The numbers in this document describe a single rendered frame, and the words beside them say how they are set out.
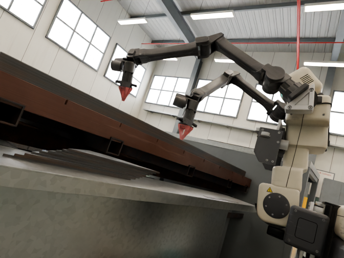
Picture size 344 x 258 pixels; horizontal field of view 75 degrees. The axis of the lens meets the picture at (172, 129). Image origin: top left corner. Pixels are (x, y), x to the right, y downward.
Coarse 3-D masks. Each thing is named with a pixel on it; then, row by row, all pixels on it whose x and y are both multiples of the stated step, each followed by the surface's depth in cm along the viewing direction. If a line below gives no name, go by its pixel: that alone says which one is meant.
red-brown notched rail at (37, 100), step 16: (0, 80) 46; (16, 80) 48; (0, 96) 46; (16, 96) 49; (32, 96) 51; (48, 96) 53; (32, 112) 51; (48, 112) 54; (64, 112) 57; (80, 112) 60; (96, 112) 63; (80, 128) 60; (96, 128) 64; (112, 128) 68; (128, 128) 73; (128, 144) 74; (144, 144) 79; (160, 144) 85; (176, 160) 94; (192, 160) 103; (224, 176) 130; (240, 176) 148
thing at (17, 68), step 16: (0, 64) 49; (16, 64) 51; (32, 80) 54; (48, 80) 57; (64, 96) 60; (80, 96) 64; (112, 112) 72; (144, 128) 84; (176, 144) 99; (208, 160) 123
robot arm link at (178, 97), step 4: (196, 92) 115; (176, 96) 111; (180, 96) 112; (184, 96) 115; (188, 96) 115; (192, 96) 114; (196, 96) 114; (176, 100) 111; (180, 100) 111; (184, 100) 111; (196, 100) 116; (176, 104) 112; (180, 104) 111; (184, 104) 111
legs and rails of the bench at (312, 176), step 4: (312, 172) 160; (312, 176) 163; (308, 180) 192; (312, 180) 183; (316, 180) 183; (312, 184) 189; (316, 184) 187; (312, 188) 188; (316, 188) 187; (312, 192) 187; (312, 196) 186; (308, 200) 187; (312, 200) 186; (308, 204) 186; (296, 252) 181; (296, 256) 180
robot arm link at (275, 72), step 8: (216, 40) 114; (224, 40) 113; (200, 48) 116; (208, 48) 114; (216, 48) 117; (224, 48) 111; (232, 48) 110; (232, 56) 109; (240, 56) 107; (248, 56) 106; (240, 64) 108; (248, 64) 104; (256, 64) 103; (248, 72) 106; (256, 72) 101; (264, 72) 98; (272, 72) 96; (280, 72) 95; (272, 80) 94; (280, 80) 94; (264, 88) 101
